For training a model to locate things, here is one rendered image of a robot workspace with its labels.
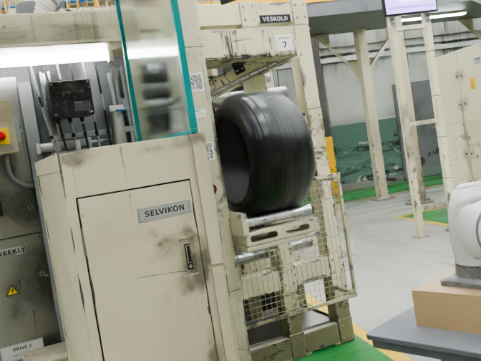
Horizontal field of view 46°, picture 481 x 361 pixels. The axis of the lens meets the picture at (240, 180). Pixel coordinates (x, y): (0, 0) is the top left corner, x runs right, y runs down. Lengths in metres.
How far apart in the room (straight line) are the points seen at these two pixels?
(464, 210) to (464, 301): 0.23
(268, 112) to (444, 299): 1.11
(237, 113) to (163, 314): 1.09
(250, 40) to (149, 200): 1.49
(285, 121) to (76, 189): 1.13
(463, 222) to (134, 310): 0.88
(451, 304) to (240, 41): 1.68
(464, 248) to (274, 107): 1.10
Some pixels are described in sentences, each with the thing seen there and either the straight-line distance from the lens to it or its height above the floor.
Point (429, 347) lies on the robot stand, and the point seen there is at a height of 0.64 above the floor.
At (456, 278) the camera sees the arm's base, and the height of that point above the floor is 0.77.
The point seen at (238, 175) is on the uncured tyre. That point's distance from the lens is 2.81.
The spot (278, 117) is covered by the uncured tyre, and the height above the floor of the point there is 1.31.
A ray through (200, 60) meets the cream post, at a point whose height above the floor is 1.60.
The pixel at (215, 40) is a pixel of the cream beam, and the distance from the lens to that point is 2.77.
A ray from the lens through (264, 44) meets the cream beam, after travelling 2.88.
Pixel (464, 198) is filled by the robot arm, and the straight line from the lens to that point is 1.61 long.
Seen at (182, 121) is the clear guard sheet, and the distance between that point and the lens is 1.65.
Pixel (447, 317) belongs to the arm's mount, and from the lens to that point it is 1.65.
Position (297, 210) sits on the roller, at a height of 0.91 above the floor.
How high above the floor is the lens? 1.20
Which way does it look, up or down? 3 degrees down
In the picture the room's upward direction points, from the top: 9 degrees counter-clockwise
